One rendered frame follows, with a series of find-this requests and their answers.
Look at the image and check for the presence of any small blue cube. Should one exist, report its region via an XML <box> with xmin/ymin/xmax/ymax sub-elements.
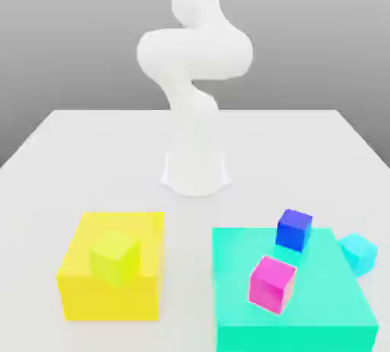
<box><xmin>275</xmin><ymin>208</ymin><xmax>314</xmax><ymax>253</ymax></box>

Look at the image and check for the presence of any small lime yellow cube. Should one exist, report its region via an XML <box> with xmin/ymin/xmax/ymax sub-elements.
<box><xmin>88</xmin><ymin>230</ymin><xmax>142</xmax><ymax>288</ymax></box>

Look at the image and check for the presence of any small magenta cube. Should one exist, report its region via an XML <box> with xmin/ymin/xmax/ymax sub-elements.
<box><xmin>248</xmin><ymin>254</ymin><xmax>298</xmax><ymax>315</ymax></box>

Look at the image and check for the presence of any small cyan cube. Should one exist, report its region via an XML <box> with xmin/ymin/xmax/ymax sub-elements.
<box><xmin>337</xmin><ymin>232</ymin><xmax>379</xmax><ymax>277</ymax></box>

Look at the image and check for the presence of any large yellow box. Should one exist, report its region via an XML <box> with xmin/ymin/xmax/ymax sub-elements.
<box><xmin>56</xmin><ymin>211</ymin><xmax>165</xmax><ymax>323</ymax></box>

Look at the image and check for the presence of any large turquoise box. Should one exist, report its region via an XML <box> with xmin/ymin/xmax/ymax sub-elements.
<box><xmin>212</xmin><ymin>227</ymin><xmax>380</xmax><ymax>352</ymax></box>

